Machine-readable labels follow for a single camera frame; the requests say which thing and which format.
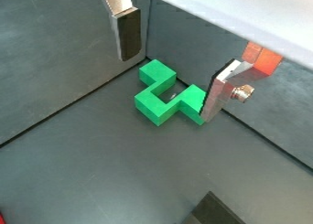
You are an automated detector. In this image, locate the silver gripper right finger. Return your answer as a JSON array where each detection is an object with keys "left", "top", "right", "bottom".
[{"left": 200, "top": 59, "right": 255, "bottom": 122}]

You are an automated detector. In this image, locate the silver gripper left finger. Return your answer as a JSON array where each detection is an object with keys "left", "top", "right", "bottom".
[{"left": 103, "top": 0, "right": 142, "bottom": 61}]

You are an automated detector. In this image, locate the green zigzag block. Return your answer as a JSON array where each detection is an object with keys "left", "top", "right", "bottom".
[{"left": 134, "top": 59, "right": 208, "bottom": 127}]

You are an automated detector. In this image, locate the red base board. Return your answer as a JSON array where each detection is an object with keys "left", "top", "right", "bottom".
[{"left": 243, "top": 41, "right": 283, "bottom": 76}]

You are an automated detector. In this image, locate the black fixture bracket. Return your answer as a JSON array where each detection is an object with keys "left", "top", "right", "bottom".
[{"left": 182, "top": 191, "right": 247, "bottom": 224}]

